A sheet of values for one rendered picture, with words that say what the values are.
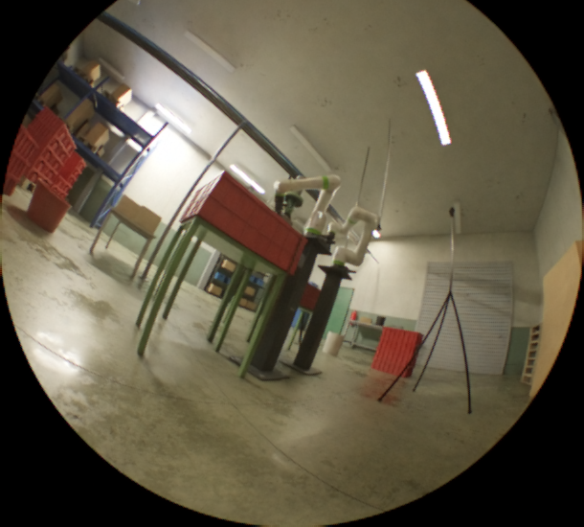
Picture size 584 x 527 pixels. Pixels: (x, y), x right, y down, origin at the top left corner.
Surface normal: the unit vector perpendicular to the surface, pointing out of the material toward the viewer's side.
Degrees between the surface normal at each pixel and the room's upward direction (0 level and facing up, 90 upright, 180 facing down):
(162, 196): 90
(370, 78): 180
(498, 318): 90
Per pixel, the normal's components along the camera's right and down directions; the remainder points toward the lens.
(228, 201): 0.69, -0.03
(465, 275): -0.65, -0.51
